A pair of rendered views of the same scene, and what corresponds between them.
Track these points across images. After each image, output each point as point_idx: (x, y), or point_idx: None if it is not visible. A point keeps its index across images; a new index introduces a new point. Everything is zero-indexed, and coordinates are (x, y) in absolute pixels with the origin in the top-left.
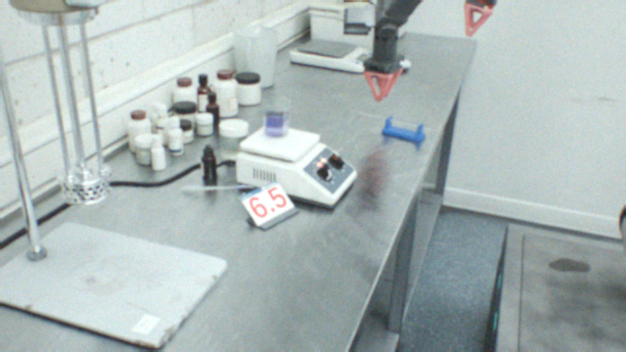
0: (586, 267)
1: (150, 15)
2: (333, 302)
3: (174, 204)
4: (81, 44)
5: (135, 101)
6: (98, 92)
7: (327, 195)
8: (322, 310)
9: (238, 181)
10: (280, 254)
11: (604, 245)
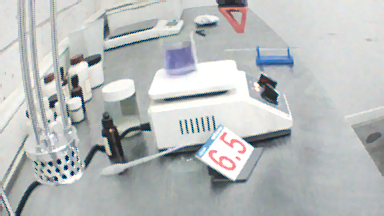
0: (379, 134)
1: None
2: (364, 189)
3: (108, 190)
4: None
5: (23, 105)
6: (1, 103)
7: (285, 117)
8: (363, 198)
9: (158, 147)
10: (287, 188)
11: (378, 119)
